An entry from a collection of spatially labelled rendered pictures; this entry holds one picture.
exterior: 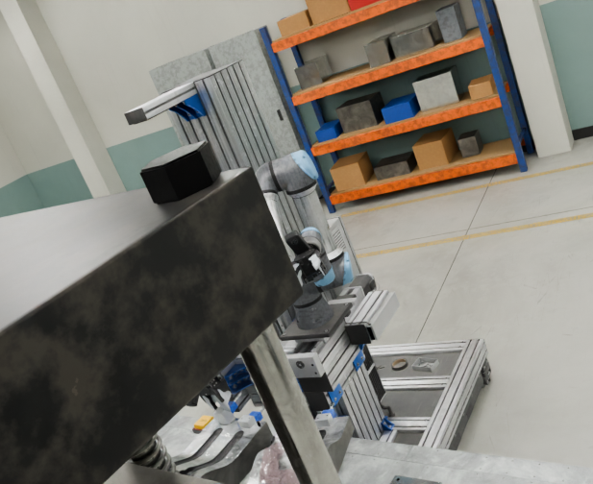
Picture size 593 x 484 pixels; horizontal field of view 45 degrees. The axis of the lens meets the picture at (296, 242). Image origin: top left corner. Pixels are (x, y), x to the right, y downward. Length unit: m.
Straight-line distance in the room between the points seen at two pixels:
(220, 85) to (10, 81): 7.57
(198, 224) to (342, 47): 6.73
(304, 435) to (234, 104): 1.90
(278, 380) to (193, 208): 0.30
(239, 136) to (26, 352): 2.12
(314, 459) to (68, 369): 0.47
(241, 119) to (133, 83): 6.16
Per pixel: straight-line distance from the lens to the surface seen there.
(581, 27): 7.06
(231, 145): 2.77
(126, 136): 9.25
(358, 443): 2.45
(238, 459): 2.51
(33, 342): 0.75
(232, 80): 2.83
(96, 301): 0.78
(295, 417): 1.07
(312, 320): 2.71
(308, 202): 2.57
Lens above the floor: 2.19
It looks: 18 degrees down
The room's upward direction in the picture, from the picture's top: 22 degrees counter-clockwise
